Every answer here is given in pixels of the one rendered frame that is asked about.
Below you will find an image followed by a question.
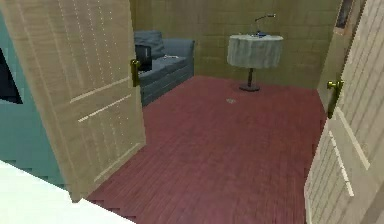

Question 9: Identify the round table with grey cloth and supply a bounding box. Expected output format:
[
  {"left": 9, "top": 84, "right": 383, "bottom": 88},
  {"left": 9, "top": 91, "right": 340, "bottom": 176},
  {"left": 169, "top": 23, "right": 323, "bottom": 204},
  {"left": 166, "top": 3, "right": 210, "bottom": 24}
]
[{"left": 226, "top": 33, "right": 285, "bottom": 93}]

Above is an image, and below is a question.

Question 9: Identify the dark framed wall picture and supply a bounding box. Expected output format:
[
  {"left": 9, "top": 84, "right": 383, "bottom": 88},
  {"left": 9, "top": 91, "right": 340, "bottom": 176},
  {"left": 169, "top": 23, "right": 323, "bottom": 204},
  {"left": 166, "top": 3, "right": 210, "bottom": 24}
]
[{"left": 334, "top": 0, "right": 354, "bottom": 30}]

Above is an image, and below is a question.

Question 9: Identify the blue-grey sofa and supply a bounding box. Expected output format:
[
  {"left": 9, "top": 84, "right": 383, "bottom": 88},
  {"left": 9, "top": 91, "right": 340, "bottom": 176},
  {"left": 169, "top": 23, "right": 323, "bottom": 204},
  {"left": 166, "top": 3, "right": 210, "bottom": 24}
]
[{"left": 133, "top": 30, "right": 196, "bottom": 108}]

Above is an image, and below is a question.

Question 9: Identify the grey desk lamp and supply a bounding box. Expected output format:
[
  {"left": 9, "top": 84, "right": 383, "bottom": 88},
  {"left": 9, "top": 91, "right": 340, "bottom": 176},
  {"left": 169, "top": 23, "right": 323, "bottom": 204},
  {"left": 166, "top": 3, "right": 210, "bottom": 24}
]
[{"left": 249, "top": 13, "right": 277, "bottom": 36}]

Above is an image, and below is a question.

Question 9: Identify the brass door handle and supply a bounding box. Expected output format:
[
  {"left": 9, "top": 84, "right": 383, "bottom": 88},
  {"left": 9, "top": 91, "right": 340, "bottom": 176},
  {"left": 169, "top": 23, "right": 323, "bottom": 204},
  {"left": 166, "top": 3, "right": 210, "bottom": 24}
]
[
  {"left": 326, "top": 79, "right": 345, "bottom": 120},
  {"left": 129, "top": 58, "right": 142, "bottom": 88}
]

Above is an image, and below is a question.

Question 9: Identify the beige panelled room door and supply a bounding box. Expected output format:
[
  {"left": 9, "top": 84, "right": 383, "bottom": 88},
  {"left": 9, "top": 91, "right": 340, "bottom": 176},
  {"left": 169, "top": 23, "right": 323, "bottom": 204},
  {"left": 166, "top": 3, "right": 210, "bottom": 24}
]
[
  {"left": 303, "top": 0, "right": 384, "bottom": 224},
  {"left": 0, "top": 0, "right": 147, "bottom": 203}
]

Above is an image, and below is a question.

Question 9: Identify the black box on sofa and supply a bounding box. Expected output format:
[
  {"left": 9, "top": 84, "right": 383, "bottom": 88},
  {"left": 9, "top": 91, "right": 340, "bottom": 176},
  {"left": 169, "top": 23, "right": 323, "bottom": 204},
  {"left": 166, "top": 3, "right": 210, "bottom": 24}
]
[{"left": 134, "top": 44, "right": 153, "bottom": 72}]

